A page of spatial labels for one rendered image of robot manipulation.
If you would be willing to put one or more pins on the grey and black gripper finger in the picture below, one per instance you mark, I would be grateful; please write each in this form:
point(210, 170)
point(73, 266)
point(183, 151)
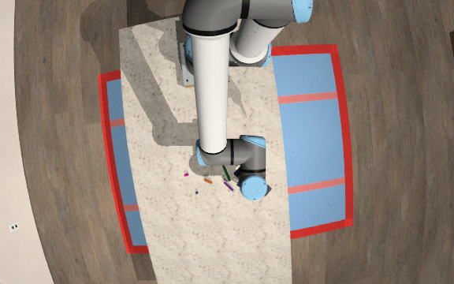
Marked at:
point(237, 181)

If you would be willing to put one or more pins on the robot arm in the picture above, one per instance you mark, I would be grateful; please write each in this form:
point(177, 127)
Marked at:
point(212, 54)

